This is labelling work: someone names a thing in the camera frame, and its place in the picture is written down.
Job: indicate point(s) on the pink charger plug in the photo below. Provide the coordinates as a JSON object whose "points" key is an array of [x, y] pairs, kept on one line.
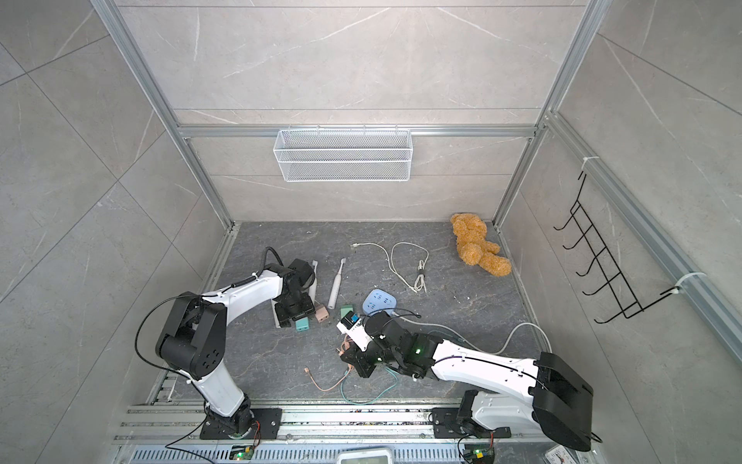
{"points": [[321, 313]]}

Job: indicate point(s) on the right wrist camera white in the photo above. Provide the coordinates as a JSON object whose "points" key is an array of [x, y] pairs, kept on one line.
{"points": [[352, 326]]}

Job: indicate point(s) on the white electric toothbrush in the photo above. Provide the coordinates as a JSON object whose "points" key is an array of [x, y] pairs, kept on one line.
{"points": [[312, 290], [334, 292]]}

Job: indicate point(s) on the brown teddy bear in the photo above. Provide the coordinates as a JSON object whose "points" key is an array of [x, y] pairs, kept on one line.
{"points": [[473, 247]]}

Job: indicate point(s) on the blue power strip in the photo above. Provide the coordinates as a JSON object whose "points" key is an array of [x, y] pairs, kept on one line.
{"points": [[378, 300]]}

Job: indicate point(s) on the middle white electric toothbrush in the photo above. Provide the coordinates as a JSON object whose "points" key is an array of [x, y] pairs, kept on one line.
{"points": [[312, 290]]}

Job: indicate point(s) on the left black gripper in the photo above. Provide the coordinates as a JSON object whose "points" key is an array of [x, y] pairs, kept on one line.
{"points": [[288, 317]]}

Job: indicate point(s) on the teal charger plug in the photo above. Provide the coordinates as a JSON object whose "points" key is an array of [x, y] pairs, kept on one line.
{"points": [[302, 325]]}

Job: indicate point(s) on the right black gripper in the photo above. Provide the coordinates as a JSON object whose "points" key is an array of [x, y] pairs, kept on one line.
{"points": [[360, 362]]}

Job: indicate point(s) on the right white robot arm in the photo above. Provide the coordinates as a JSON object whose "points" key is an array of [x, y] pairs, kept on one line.
{"points": [[545, 395]]}

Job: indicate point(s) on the white wire mesh basket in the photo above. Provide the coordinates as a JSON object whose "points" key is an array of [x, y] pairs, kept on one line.
{"points": [[345, 155]]}

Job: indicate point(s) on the right white electric toothbrush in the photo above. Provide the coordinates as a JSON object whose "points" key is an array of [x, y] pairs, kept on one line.
{"points": [[334, 292]]}

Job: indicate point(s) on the green charger plug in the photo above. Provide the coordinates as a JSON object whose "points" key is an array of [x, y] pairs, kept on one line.
{"points": [[346, 311]]}

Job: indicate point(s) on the black wire hook rack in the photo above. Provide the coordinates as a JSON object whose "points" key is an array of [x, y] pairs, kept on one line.
{"points": [[604, 263]]}

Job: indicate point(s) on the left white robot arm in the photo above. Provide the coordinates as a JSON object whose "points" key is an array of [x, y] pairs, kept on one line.
{"points": [[192, 342]]}

